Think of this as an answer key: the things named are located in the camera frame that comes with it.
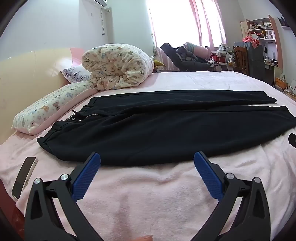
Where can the red cloth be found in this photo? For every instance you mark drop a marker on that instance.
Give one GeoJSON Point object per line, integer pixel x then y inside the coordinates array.
{"type": "Point", "coordinates": [251, 40]}

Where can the long bear-print pillow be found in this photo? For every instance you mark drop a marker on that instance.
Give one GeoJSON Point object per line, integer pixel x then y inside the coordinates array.
{"type": "Point", "coordinates": [50, 106]}

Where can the pink bookshelf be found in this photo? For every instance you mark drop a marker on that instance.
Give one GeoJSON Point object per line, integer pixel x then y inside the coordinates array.
{"type": "Point", "coordinates": [266, 30]}

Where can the black pants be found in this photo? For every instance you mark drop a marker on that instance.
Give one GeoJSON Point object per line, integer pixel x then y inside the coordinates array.
{"type": "Point", "coordinates": [161, 125]}

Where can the yellow bed headboard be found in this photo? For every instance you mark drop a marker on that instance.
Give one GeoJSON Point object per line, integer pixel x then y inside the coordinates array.
{"type": "Point", "coordinates": [27, 78]}

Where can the rolled bear-print quilt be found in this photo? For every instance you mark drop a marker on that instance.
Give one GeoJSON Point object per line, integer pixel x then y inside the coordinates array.
{"type": "Point", "coordinates": [115, 67]}

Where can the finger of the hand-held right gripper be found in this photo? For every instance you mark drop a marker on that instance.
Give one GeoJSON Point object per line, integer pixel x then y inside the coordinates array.
{"type": "Point", "coordinates": [292, 140]}

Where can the pink bed blanket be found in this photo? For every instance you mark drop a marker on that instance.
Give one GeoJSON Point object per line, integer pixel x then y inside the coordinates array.
{"type": "Point", "coordinates": [148, 197]}

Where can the purple-print pillow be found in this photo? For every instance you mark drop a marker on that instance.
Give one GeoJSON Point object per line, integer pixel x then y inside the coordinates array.
{"type": "Point", "coordinates": [75, 74]}

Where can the pink curtain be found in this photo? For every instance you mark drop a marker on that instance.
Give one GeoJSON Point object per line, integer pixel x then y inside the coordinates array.
{"type": "Point", "coordinates": [208, 20]}

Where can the yellow plush toy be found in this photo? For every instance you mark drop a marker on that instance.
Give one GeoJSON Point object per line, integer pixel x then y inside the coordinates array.
{"type": "Point", "coordinates": [159, 63]}

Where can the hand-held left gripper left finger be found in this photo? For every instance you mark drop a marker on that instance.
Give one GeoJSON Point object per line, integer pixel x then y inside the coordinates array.
{"type": "Point", "coordinates": [86, 176]}

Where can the dark cabinet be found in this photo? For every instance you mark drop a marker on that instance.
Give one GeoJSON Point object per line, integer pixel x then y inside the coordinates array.
{"type": "Point", "coordinates": [255, 60]}

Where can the white smartphone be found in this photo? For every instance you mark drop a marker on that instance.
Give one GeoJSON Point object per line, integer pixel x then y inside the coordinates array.
{"type": "Point", "coordinates": [24, 177]}

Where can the wooden chair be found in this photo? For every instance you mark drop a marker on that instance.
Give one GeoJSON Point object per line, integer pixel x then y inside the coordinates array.
{"type": "Point", "coordinates": [240, 59]}

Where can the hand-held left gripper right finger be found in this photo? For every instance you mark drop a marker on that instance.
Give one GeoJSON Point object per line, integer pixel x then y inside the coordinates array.
{"type": "Point", "coordinates": [208, 175]}

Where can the dark clothes pile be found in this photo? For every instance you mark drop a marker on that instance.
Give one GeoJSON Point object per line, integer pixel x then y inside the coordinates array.
{"type": "Point", "coordinates": [178, 61]}

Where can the pile of clothes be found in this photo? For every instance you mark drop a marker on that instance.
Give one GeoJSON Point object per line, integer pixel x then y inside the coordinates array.
{"type": "Point", "coordinates": [192, 52]}

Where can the white air conditioner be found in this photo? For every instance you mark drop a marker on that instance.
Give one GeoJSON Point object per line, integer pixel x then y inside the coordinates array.
{"type": "Point", "coordinates": [98, 2]}

